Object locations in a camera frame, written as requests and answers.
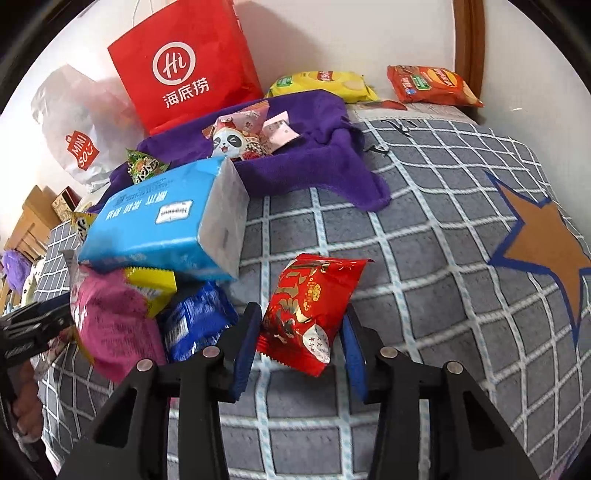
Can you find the brown wooden door frame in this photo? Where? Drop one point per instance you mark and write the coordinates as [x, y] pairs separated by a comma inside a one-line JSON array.
[[468, 41]]

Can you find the blue cookie packet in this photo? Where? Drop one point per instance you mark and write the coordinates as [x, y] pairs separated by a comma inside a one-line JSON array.
[[194, 314]]

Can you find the yellow chip bag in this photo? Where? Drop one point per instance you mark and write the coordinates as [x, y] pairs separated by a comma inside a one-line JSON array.
[[323, 83]]

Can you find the large pink snack bag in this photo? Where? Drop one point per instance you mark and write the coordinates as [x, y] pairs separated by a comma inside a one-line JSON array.
[[115, 323]]

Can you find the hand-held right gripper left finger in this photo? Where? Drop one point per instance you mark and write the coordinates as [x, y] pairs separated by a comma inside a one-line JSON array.
[[244, 350]]

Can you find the wooden headboard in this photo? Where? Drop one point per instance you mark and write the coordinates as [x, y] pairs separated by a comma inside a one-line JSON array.
[[32, 217]]

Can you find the orange-red chip bag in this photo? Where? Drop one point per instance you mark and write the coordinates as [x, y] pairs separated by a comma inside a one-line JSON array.
[[429, 85]]

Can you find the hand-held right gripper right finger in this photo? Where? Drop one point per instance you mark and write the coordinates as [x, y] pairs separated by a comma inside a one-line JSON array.
[[353, 364]]

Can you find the person's left hand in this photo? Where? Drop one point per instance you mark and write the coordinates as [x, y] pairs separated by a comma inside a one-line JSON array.
[[25, 401]]

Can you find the white plastic shopping bag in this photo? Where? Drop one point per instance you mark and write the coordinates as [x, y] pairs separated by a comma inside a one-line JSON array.
[[78, 120]]

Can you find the green triangular snack packet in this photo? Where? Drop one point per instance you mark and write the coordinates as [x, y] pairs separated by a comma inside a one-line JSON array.
[[145, 167]]

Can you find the blue tissue pack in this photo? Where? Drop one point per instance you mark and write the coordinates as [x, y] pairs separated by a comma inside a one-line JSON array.
[[152, 221]]

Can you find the yellow snack packet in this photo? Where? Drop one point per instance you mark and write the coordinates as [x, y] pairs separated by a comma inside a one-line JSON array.
[[83, 226]]

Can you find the purple cloth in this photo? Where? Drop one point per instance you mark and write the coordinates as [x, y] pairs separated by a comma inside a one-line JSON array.
[[14, 267]]

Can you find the white pink candy packet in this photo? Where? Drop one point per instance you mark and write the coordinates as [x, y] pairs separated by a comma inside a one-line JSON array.
[[55, 353]]

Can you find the pink panda snack packet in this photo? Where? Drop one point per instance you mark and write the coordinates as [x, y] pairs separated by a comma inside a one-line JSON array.
[[226, 141]]

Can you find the small pink snack packet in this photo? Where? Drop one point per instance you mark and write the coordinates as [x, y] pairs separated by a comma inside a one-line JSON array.
[[279, 131], [249, 111]]

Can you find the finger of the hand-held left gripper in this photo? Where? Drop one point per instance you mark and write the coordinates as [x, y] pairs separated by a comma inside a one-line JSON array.
[[44, 307]]

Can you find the red paper bag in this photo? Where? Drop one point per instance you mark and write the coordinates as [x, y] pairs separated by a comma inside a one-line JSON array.
[[194, 55]]

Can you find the white floral pillow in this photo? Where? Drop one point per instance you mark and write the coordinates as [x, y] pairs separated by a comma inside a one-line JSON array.
[[34, 279]]

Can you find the red snack packet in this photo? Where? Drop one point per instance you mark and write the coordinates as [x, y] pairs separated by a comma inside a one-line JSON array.
[[304, 304]]

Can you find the purple towel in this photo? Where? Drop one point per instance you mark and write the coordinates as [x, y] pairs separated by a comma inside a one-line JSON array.
[[318, 152]]

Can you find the brown patterned book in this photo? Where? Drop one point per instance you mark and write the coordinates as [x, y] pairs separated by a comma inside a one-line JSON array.
[[62, 203]]

